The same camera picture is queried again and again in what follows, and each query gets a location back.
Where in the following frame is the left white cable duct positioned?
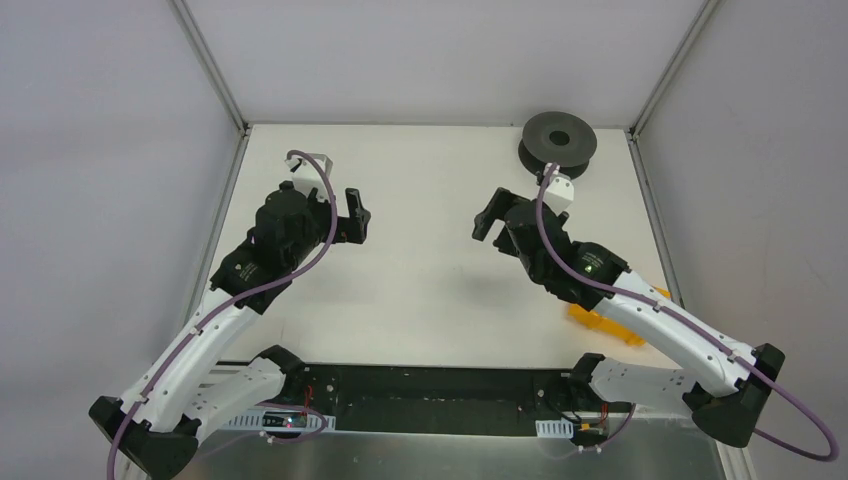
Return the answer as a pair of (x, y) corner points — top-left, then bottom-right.
(220, 408), (336, 433)

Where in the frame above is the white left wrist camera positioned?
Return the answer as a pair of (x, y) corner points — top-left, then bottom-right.
(285, 153), (333, 202)

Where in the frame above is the dark grey perforated spool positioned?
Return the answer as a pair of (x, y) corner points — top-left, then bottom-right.
(518, 111), (598, 179)

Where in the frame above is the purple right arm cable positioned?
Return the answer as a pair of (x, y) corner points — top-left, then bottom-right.
(535, 162), (840, 463)

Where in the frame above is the left aluminium frame post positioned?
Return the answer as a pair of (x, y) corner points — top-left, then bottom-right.
(168, 0), (249, 136)

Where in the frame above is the aluminium frame post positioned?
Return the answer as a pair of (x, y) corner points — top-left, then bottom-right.
(168, 0), (249, 136)
(629, 0), (724, 141)

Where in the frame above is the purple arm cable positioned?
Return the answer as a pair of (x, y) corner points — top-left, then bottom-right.
(105, 149), (339, 480)
(535, 162), (840, 463)

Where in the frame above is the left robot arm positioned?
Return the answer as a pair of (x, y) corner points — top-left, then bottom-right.
(89, 181), (371, 479)

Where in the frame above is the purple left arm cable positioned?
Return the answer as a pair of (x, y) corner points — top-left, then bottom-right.
(105, 149), (339, 480)

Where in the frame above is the right white cable duct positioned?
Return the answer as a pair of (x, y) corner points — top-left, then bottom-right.
(535, 418), (574, 439)

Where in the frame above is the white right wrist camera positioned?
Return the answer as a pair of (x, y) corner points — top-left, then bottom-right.
(542, 163), (575, 216)

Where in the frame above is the right aluminium frame post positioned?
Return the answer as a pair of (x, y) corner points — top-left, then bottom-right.
(629, 0), (724, 141)

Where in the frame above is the yellow plastic bin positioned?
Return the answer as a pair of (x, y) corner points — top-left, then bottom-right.
(567, 286), (672, 348)

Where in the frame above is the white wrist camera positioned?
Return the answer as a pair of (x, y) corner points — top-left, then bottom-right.
(285, 153), (333, 202)
(542, 163), (575, 216)

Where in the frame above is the white cable duct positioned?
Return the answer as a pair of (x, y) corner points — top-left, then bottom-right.
(535, 418), (574, 439)
(220, 408), (336, 433)

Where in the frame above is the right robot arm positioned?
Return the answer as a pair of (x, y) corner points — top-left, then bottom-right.
(472, 188), (785, 448)

